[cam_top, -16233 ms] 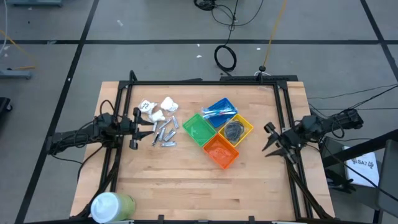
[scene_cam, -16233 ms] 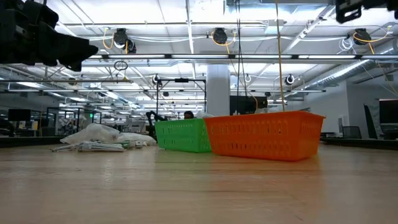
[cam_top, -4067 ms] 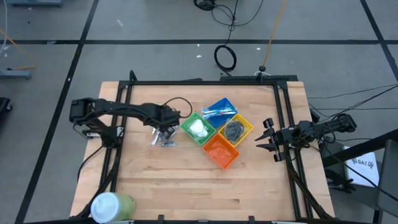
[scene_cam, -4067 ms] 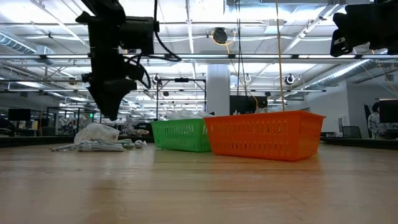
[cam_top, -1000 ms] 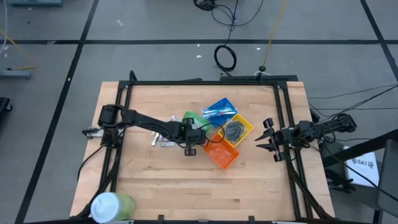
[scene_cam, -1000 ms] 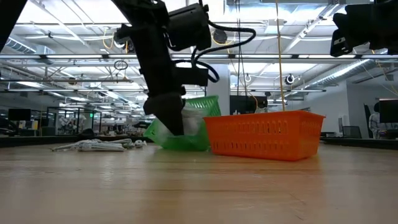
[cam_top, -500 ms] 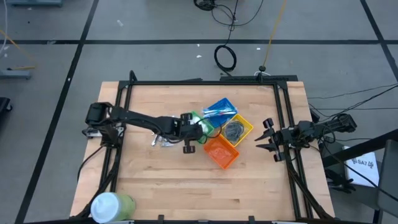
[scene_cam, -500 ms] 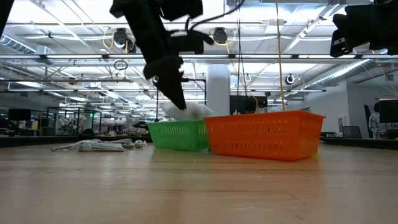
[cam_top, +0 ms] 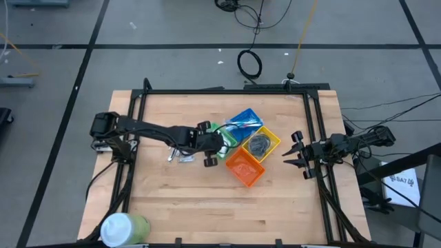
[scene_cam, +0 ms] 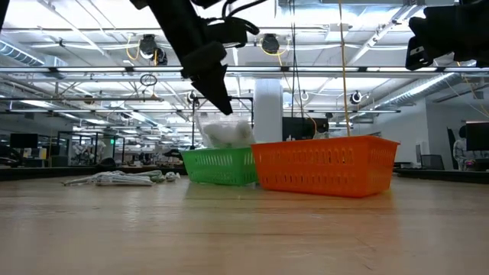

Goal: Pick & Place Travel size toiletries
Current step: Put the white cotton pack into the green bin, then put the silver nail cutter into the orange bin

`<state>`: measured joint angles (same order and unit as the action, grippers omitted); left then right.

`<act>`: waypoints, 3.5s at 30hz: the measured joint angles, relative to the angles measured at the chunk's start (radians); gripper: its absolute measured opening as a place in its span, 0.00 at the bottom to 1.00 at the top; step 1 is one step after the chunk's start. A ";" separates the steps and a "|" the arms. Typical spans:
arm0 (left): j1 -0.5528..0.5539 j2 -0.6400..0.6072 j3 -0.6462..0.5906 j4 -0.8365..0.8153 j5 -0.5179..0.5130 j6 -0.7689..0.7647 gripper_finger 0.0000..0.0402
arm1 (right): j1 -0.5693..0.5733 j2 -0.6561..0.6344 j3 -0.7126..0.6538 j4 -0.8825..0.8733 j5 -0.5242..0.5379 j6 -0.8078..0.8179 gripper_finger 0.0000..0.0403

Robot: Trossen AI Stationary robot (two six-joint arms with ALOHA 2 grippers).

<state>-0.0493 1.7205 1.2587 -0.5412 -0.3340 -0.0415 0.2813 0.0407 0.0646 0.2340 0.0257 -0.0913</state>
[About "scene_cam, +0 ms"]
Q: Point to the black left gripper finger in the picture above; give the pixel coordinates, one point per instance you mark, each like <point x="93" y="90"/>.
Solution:
<point x="216" y="89"/>

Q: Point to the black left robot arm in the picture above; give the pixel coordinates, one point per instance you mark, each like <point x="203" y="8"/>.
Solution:
<point x="164" y="11"/>

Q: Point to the long ceiling light strip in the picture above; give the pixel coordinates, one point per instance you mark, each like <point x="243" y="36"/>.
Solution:
<point x="267" y="69"/>

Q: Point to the white building column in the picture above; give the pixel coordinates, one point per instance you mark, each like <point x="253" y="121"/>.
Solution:
<point x="267" y="110"/>

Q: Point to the green plastic basket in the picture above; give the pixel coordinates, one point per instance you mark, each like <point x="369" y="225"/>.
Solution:
<point x="219" y="166"/>

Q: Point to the large black screen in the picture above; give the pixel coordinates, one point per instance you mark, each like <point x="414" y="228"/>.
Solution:
<point x="305" y="129"/>

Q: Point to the black desk monitor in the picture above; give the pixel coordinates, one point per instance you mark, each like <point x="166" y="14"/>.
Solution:
<point x="477" y="135"/>
<point x="23" y="141"/>

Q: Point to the person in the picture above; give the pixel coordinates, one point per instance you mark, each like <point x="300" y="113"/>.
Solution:
<point x="462" y="149"/>

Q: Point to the dark mesh office chair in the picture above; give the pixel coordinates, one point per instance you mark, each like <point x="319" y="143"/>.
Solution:
<point x="432" y="162"/>

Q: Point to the orange plastic basket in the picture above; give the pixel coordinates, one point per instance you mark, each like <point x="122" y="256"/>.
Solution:
<point x="324" y="168"/>

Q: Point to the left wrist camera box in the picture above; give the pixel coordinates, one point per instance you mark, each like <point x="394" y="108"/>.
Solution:
<point x="233" y="32"/>

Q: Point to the silver ventilation duct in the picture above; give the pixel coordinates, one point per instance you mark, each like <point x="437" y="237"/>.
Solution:
<point x="420" y="89"/>

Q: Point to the black aluminium table frame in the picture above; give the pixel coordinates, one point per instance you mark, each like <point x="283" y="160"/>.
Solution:
<point x="38" y="173"/>

